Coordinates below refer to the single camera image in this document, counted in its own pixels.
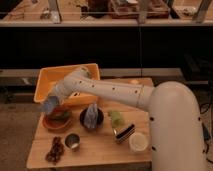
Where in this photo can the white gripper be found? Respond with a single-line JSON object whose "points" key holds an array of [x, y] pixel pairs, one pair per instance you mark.
{"points": [[59, 93]]}

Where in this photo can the blue sponge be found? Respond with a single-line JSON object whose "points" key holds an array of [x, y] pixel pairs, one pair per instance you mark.
{"points": [[50, 103]]}

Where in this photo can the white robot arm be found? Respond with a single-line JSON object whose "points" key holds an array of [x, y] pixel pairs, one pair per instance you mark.
{"points": [[176, 133]]}

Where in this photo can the green vegetable in bowl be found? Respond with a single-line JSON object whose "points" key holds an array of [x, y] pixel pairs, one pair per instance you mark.
{"points": [[61, 116]]}

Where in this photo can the red bowl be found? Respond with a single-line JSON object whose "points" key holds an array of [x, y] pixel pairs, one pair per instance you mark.
{"points": [[57, 125]]}

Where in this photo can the black bowl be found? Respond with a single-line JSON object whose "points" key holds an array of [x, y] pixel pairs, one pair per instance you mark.
{"points": [[99, 120]]}

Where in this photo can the yellow plastic bin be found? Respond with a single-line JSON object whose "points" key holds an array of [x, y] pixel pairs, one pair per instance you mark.
{"points": [[49, 76]]}

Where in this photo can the grey crumpled cloth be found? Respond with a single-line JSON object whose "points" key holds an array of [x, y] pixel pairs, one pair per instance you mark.
{"points": [[91, 116]]}

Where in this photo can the small metal cup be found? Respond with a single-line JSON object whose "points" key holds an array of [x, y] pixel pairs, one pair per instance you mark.
{"points": [[72, 141]]}

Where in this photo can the wooden table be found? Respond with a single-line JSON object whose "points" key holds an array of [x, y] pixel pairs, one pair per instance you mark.
{"points": [[98, 149]]}

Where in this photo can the brown dried item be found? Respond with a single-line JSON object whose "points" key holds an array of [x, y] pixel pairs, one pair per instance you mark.
{"points": [[56, 151]]}

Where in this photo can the white cup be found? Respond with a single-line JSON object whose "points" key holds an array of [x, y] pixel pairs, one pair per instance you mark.
{"points": [[138, 142]]}

